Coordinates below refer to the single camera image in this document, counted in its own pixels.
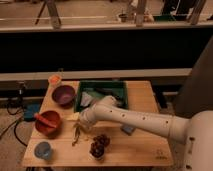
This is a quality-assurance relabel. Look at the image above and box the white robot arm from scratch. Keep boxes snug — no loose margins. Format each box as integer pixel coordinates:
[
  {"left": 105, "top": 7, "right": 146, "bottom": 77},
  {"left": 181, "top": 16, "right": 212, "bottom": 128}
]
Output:
[{"left": 69, "top": 96, "right": 213, "bottom": 171}]

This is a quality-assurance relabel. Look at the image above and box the grey cloth in tray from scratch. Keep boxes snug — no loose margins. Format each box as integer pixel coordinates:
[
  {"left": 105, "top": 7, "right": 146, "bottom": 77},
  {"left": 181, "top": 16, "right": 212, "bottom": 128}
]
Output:
[{"left": 80, "top": 92, "right": 93, "bottom": 107}]

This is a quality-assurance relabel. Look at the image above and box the green plastic tray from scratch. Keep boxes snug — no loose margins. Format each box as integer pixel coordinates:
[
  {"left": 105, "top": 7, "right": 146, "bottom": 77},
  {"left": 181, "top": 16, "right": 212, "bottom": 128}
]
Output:
[{"left": 74, "top": 80, "right": 128, "bottom": 112}]

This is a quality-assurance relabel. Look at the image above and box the purple bowl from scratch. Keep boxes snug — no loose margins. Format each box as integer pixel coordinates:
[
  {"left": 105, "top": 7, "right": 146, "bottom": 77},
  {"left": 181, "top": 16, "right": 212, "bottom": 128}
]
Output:
[{"left": 52, "top": 85, "right": 75, "bottom": 106}]

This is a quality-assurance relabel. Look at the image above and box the red bowl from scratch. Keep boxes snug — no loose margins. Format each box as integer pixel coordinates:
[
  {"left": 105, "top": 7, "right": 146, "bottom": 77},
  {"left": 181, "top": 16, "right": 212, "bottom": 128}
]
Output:
[{"left": 34, "top": 111, "right": 61, "bottom": 135}]

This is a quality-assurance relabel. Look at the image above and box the red spatula in bowl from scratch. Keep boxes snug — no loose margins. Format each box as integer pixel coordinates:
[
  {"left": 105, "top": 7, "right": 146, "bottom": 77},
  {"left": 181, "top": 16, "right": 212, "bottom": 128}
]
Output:
[{"left": 34, "top": 113, "right": 57, "bottom": 128}]

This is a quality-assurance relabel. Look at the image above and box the dark grapes bunch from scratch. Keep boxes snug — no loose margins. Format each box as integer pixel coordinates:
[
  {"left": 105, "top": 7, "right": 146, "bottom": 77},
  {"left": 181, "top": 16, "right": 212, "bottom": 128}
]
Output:
[{"left": 90, "top": 134, "right": 110, "bottom": 159}]

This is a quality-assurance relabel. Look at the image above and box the small orange cup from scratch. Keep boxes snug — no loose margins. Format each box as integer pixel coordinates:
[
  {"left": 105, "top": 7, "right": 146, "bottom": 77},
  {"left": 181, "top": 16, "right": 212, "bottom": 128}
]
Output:
[{"left": 48, "top": 74, "right": 61, "bottom": 86}]

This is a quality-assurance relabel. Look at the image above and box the blue box on floor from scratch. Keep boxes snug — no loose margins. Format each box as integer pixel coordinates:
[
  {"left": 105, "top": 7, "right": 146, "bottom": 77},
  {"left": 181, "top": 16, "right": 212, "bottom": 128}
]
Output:
[{"left": 24, "top": 104, "right": 40, "bottom": 122}]

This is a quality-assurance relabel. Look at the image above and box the blue cup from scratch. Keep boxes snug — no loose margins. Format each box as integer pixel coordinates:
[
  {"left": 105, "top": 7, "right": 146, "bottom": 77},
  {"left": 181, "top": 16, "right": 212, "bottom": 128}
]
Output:
[{"left": 34, "top": 141, "right": 52, "bottom": 160}]

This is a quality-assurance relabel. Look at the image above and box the blue sponge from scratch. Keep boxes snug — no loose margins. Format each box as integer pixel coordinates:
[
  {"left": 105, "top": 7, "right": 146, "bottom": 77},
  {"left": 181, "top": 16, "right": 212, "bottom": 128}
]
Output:
[{"left": 120, "top": 125, "right": 135, "bottom": 135}]

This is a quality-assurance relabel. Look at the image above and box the black cable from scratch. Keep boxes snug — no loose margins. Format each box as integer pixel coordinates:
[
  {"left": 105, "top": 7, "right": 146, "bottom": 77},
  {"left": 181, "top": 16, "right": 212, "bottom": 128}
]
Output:
[{"left": 0, "top": 96, "right": 28, "bottom": 148}]

